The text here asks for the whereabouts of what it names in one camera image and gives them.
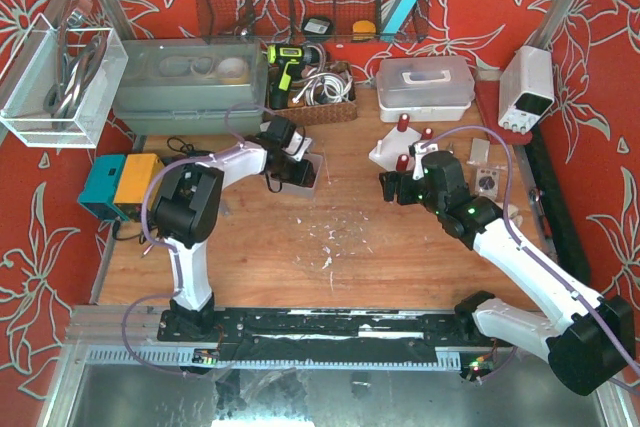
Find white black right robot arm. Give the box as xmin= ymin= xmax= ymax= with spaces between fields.
xmin=379 ymin=151 xmax=636 ymax=396

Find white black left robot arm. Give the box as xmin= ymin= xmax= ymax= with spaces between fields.
xmin=148 ymin=116 xmax=316 ymax=341

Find clear plastic spring tray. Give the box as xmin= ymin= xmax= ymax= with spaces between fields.
xmin=265 ymin=153 xmax=324 ymax=199

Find brown wicker basket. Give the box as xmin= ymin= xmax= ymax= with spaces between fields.
xmin=276 ymin=61 xmax=358 ymax=127

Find grey metal plate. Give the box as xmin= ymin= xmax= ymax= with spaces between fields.
xmin=467 ymin=138 xmax=491 ymax=167

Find white clear lidded case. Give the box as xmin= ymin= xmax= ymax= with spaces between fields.
xmin=376 ymin=56 xmax=475 ymax=123

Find yellow tape measure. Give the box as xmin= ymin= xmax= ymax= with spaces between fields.
xmin=352 ymin=20 xmax=377 ymax=43

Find white bench power supply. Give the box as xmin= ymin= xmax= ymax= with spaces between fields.
xmin=497 ymin=46 xmax=554 ymax=134

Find grey plastic storage box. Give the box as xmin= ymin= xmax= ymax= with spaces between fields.
xmin=113 ymin=39 xmax=268 ymax=136

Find orange soldering station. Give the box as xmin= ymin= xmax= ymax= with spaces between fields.
xmin=114 ymin=153 xmax=164 ymax=222

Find teal box device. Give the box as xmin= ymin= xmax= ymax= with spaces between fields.
xmin=77 ymin=154 xmax=126 ymax=220

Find blue white pack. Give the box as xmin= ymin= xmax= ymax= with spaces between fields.
xmin=380 ymin=0 xmax=418 ymax=42

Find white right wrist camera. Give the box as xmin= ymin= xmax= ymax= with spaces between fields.
xmin=409 ymin=140 xmax=439 ymax=181

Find white peg base plate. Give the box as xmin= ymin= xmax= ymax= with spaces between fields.
xmin=368 ymin=123 xmax=424 ymax=171

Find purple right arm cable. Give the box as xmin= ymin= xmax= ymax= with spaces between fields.
xmin=424 ymin=125 xmax=640 ymax=390

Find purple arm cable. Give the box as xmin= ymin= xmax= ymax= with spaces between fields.
xmin=424 ymin=125 xmax=640 ymax=390
xmin=121 ymin=102 xmax=271 ymax=378

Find bagged timer switch module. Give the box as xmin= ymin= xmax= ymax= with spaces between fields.
xmin=473 ymin=164 xmax=508 ymax=201

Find white coiled cable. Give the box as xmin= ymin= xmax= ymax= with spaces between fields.
xmin=291 ymin=71 xmax=354 ymax=107

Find green black cordless drill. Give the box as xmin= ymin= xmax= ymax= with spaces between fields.
xmin=266 ymin=43 xmax=325 ymax=110

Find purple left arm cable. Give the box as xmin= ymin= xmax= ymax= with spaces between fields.
xmin=121 ymin=102 xmax=271 ymax=378

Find black tangled cables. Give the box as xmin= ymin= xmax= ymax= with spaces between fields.
xmin=111 ymin=135 xmax=216 ymax=248

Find black wire wall basket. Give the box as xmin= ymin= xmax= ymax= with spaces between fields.
xmin=196 ymin=0 xmax=429 ymax=43

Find grey coiled hose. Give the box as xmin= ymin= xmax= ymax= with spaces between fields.
xmin=43 ymin=21 xmax=108 ymax=129

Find clear acrylic wall box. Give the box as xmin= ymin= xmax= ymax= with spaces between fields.
xmin=1 ymin=15 xmax=128 ymax=149

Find grey slotted cable duct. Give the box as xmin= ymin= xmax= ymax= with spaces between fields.
xmin=84 ymin=344 xmax=462 ymax=373

